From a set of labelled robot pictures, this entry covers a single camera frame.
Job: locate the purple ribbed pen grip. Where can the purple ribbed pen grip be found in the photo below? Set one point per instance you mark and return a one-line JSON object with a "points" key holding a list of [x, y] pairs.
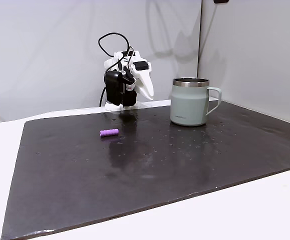
{"points": [[109, 132]]}

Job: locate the pale green steel-rimmed mug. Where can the pale green steel-rimmed mug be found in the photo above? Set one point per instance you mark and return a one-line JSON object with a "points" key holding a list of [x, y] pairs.
{"points": [[188, 105]]}

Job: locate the black table mat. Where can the black table mat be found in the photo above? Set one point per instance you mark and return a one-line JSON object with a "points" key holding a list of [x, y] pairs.
{"points": [[145, 175]]}

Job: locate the black camera box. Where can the black camera box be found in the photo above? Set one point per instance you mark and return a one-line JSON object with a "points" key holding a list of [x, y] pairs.
{"points": [[141, 65]]}

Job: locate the small black wall mount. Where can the small black wall mount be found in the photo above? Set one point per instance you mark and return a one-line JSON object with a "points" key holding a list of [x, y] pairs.
{"points": [[221, 1]]}

